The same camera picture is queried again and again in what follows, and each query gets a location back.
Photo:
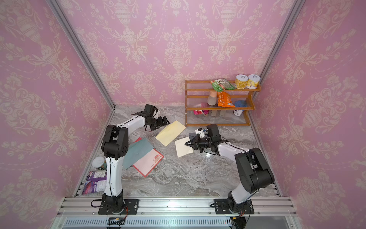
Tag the yellow can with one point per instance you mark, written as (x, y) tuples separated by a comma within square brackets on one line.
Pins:
[(241, 81), (253, 81)]

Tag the grey envelope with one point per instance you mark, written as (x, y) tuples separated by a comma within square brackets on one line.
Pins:
[(192, 135)]

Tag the cream yellow envelope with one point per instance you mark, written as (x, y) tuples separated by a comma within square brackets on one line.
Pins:
[(170, 132)]

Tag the purple snack bag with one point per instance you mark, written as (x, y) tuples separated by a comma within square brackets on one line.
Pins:
[(95, 182)]

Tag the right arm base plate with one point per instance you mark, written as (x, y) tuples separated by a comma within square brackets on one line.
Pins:
[(228, 206)]

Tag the magenta pink item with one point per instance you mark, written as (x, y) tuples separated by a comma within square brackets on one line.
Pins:
[(201, 111)]

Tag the aluminium front rail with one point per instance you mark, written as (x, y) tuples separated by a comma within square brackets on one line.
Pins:
[(177, 213)]

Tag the wooden three-tier shelf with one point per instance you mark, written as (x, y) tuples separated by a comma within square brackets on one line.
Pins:
[(197, 92)]

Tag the green white can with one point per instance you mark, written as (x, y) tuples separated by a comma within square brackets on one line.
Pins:
[(99, 163)]

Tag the yellow can right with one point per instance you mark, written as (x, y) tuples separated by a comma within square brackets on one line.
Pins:
[(253, 81)]

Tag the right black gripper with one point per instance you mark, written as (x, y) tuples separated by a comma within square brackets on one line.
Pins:
[(195, 145)]

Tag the yellow can left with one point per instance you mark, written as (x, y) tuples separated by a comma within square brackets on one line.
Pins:
[(241, 81)]

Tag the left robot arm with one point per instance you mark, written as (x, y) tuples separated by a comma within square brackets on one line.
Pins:
[(115, 145)]

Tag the green snack packet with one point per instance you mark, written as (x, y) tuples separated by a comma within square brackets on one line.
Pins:
[(220, 85)]

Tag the blue cloth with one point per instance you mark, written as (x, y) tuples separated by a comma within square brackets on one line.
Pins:
[(240, 103)]

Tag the pink beige bottle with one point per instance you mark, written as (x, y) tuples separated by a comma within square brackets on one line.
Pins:
[(212, 98)]

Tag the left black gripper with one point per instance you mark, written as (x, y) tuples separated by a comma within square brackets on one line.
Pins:
[(164, 119)]

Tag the red bordered pink card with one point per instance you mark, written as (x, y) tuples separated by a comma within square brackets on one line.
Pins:
[(146, 164)]

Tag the teal green envelope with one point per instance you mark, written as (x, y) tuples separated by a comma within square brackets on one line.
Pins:
[(137, 151)]

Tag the white cup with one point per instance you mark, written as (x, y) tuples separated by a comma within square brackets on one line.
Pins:
[(238, 113)]

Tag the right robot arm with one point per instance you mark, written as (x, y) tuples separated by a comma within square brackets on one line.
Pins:
[(253, 168)]

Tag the tan bordered certificate paper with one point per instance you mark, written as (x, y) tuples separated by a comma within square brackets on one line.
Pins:
[(181, 148)]

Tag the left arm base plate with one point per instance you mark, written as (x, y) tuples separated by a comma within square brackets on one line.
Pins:
[(125, 207)]

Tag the orange snack bag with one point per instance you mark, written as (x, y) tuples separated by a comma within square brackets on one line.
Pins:
[(224, 100)]

